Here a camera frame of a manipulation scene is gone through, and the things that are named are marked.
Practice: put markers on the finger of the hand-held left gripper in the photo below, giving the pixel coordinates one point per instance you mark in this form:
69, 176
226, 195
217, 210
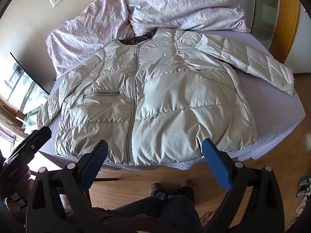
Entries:
31, 143

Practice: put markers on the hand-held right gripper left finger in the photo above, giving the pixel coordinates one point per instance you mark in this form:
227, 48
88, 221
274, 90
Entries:
96, 161

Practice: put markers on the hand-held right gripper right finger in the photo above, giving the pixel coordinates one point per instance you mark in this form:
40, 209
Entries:
215, 161

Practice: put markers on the beige puffer jacket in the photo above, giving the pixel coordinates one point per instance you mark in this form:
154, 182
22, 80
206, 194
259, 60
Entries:
165, 97

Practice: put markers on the person's left hand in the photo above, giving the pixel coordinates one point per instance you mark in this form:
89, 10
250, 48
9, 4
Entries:
15, 207

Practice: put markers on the person's brown shoe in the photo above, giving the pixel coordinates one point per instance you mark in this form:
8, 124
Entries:
157, 189
186, 184

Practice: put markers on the window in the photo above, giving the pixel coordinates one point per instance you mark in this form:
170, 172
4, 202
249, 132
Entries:
19, 85

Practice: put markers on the person's dark top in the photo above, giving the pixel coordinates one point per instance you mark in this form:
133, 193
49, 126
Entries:
126, 220

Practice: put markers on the person's legs in jeans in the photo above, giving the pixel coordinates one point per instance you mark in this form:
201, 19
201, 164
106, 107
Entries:
165, 208

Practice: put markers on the bed with lavender sheet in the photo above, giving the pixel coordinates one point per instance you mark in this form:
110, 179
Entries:
272, 116

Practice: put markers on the grey slippers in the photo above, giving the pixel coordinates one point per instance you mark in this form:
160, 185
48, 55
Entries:
303, 187

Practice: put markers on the wooden wardrobe with glass doors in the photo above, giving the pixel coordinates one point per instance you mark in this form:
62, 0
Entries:
274, 14

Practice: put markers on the pink floral duvet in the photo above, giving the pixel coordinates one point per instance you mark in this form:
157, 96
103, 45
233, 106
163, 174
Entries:
158, 7

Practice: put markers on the white wall socket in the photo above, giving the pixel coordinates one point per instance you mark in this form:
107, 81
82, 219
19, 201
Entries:
54, 1

